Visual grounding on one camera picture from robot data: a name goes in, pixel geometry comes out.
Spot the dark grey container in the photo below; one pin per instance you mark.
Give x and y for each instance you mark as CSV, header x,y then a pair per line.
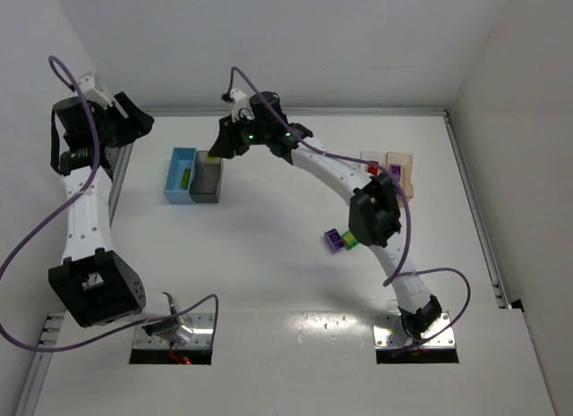
x,y
206,184

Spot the light blue container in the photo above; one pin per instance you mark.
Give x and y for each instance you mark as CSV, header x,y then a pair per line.
x,y
181,158

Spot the clear plastic container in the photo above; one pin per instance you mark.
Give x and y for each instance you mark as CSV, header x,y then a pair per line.
x,y
373,159

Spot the wooden container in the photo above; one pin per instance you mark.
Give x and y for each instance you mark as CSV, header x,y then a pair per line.
x,y
405,160

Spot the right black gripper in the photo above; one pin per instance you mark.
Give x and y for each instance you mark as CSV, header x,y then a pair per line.
x,y
230,132

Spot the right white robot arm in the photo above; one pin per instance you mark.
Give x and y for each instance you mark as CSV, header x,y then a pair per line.
x,y
374,211

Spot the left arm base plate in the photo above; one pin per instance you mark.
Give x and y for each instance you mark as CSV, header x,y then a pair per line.
x,y
191,332

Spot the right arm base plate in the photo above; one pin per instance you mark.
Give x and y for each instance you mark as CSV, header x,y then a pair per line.
x,y
390,335

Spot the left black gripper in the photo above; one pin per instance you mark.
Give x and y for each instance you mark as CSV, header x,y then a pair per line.
x,y
121,122

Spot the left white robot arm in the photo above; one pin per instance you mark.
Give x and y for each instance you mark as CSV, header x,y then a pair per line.
x,y
92,281

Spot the lime green lego brick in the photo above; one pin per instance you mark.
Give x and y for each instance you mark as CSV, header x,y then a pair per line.
x,y
186,178

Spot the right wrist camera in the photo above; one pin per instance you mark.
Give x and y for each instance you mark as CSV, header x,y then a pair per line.
x,y
238,102

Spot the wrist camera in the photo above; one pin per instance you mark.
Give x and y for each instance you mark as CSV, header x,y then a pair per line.
x,y
238,102
92,87

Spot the purple lego brick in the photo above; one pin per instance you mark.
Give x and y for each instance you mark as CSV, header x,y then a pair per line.
x,y
334,240

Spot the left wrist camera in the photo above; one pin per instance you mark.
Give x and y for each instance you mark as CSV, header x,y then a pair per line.
x,y
92,87

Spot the red lego brick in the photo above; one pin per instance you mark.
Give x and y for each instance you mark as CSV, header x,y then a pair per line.
x,y
372,169

